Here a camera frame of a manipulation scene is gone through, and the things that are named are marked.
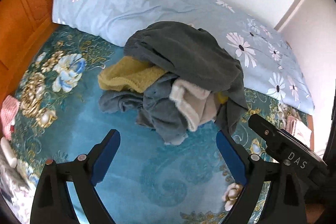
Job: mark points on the pink knitted cloth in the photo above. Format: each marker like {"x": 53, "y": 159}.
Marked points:
{"x": 9, "y": 111}

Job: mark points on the yellow fleece garment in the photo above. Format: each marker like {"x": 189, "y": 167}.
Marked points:
{"x": 126, "y": 74}

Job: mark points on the orange wooden bed frame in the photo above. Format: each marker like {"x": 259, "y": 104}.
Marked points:
{"x": 23, "y": 16}

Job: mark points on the white cloth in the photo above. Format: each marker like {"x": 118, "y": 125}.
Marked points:
{"x": 304, "y": 132}

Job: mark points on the cream fleece garment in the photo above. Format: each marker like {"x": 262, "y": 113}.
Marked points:
{"x": 199, "y": 106}

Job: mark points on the white bottle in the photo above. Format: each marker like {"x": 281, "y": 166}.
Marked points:
{"x": 8, "y": 150}

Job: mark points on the pale floral cloth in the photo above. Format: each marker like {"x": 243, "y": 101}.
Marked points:
{"x": 13, "y": 187}

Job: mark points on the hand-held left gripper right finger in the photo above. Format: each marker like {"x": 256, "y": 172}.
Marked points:
{"x": 231, "y": 158}

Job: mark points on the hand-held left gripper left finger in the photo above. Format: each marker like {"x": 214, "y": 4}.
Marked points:
{"x": 105, "y": 158}

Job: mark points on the pink folded cloth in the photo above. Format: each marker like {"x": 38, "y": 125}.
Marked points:
{"x": 292, "y": 121}

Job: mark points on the blue-grey garment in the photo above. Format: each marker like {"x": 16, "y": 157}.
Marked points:
{"x": 157, "y": 106}

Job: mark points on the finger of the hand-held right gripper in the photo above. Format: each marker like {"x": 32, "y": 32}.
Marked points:
{"x": 265, "y": 132}

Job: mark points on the teal floral bed sheet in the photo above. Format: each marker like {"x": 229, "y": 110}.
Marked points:
{"x": 78, "y": 121}

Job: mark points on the dark grey sweatshirt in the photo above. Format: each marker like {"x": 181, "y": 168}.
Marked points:
{"x": 189, "y": 56}

